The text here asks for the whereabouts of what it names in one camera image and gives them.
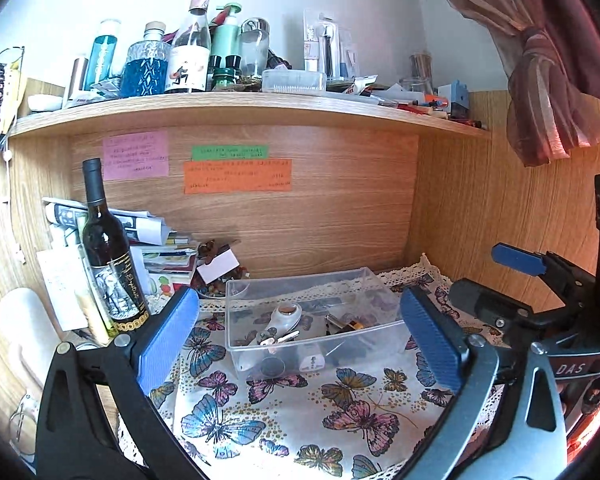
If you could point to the stack of books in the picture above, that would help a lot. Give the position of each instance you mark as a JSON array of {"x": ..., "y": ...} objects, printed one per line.
[{"x": 165, "y": 260}]

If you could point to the pink brown curtain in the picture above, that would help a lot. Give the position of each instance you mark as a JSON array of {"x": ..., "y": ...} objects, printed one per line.
[{"x": 545, "y": 60}]

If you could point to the blue patterned glass bottle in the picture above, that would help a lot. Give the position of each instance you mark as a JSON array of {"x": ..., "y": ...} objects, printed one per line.
[{"x": 147, "y": 70}]

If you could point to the white bowl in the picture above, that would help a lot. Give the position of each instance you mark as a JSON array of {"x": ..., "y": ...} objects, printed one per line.
[{"x": 45, "y": 103}]

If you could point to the dark wine bottle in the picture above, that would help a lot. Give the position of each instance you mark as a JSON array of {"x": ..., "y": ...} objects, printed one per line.
[{"x": 115, "y": 270}]

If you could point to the teal liquid bottle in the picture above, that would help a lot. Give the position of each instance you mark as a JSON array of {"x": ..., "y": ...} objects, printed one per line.
[{"x": 102, "y": 55}]

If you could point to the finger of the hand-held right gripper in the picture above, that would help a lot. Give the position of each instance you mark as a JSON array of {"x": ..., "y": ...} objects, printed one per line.
[
  {"x": 480, "y": 300},
  {"x": 515, "y": 258}
]

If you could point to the rolled newspaper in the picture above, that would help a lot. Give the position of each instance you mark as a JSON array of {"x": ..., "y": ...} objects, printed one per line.
[{"x": 140, "y": 222}]

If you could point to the bunch of keys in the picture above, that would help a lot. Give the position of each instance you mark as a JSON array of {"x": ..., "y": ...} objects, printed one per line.
[{"x": 278, "y": 338}]

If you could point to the clear lidded container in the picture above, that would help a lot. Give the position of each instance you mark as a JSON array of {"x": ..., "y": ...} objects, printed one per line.
[{"x": 294, "y": 81}]

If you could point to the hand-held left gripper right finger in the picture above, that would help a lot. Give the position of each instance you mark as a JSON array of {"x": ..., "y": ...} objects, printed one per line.
[{"x": 430, "y": 335}]

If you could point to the white plug adapter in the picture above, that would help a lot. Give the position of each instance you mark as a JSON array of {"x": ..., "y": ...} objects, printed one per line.
[{"x": 312, "y": 362}]

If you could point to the clear plastic storage box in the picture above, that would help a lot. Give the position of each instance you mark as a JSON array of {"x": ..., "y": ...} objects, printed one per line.
[{"x": 340, "y": 310}]

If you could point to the green pump bottle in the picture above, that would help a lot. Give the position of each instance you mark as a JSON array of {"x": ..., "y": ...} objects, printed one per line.
[{"x": 225, "y": 35}]

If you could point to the pink sticky note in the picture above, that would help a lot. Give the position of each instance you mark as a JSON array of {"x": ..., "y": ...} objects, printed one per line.
[{"x": 135, "y": 155}]

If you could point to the wooden shelf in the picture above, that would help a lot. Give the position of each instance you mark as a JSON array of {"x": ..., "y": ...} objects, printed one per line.
[{"x": 230, "y": 110}]

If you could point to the brown lighter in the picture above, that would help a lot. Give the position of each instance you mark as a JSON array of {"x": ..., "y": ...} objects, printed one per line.
[{"x": 347, "y": 324}]

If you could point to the toothbrush package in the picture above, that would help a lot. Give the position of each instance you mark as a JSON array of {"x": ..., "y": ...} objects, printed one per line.
[{"x": 327, "y": 45}]

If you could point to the silver thermos bottle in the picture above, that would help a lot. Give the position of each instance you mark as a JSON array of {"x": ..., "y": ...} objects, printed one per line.
[{"x": 79, "y": 79}]

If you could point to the glass jar of sticks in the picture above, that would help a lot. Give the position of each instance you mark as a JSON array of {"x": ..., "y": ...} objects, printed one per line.
[{"x": 421, "y": 67}]

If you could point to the clear labelled glass bottle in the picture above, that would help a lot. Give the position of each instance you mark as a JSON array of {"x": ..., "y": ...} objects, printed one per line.
[{"x": 190, "y": 50}]

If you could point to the butterfly print tablecloth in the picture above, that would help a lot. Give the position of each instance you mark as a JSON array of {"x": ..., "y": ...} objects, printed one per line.
[{"x": 300, "y": 410}]

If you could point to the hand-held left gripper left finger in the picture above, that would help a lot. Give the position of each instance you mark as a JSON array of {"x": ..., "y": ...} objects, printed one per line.
[{"x": 167, "y": 337}]

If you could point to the dark round disc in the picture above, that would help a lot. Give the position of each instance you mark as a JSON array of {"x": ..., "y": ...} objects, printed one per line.
[{"x": 273, "y": 367}]

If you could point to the green sticky note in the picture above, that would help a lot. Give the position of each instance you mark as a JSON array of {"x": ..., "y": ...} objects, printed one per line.
[{"x": 230, "y": 152}]

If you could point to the blue pencil sharpener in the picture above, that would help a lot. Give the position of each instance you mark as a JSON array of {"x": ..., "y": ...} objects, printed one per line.
[{"x": 455, "y": 97}]

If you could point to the orange sticky note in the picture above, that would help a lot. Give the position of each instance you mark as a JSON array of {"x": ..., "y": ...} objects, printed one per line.
[{"x": 237, "y": 176}]

